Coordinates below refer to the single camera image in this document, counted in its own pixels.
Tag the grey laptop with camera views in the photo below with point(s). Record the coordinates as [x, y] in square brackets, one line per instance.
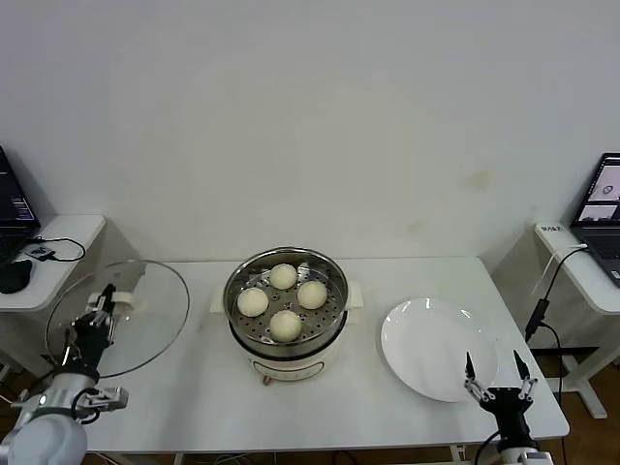
[600, 194]

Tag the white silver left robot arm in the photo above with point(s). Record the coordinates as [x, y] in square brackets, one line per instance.
[43, 436]

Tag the white steamed baozi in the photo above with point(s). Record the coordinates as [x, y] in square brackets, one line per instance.
[284, 325]
[311, 294]
[283, 276]
[253, 301]

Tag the white side table with mouse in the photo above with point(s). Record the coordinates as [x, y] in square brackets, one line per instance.
[48, 286]

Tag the white text label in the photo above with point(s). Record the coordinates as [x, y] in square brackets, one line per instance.
[552, 228]

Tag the steel steamer pot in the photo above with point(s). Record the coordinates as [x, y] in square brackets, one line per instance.
[290, 365]

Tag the black computer mouse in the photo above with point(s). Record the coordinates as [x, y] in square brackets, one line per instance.
[14, 276]

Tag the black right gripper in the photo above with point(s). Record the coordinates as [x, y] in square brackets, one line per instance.
[511, 402]

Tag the white round plate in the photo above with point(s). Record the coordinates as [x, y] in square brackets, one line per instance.
[436, 349]

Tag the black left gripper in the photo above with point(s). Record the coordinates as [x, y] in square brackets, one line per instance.
[89, 339]

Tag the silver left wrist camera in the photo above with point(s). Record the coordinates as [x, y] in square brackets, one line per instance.
[104, 398]

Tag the stainless steel steamer basket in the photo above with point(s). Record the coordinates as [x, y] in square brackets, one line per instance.
[334, 315]

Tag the small black usb device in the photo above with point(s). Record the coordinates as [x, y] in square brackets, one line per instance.
[39, 253]

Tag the black laptop with dark screen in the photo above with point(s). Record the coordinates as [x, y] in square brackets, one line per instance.
[9, 203]

